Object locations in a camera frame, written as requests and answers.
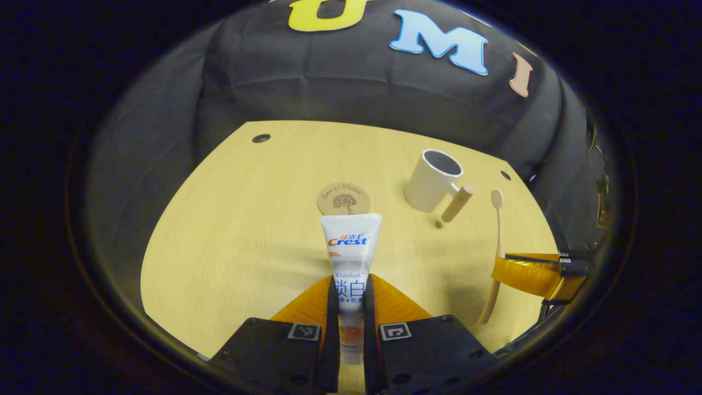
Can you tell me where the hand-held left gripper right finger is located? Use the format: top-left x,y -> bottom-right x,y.
363,273 -> 497,395

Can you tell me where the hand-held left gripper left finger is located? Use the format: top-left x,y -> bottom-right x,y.
207,273 -> 342,395

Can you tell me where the beige toothbrush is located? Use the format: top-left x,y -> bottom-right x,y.
477,189 -> 505,326

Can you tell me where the white toothpaste tube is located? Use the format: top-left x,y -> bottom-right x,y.
320,213 -> 383,366

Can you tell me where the white cup with wooden handle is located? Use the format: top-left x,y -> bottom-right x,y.
404,148 -> 475,224

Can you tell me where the round brown wooden coaster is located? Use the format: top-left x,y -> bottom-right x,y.
316,182 -> 372,217

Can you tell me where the dark metal stand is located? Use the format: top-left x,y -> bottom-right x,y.
584,123 -> 612,234

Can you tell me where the black backdrop cloth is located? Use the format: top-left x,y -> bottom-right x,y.
82,0 -> 609,308

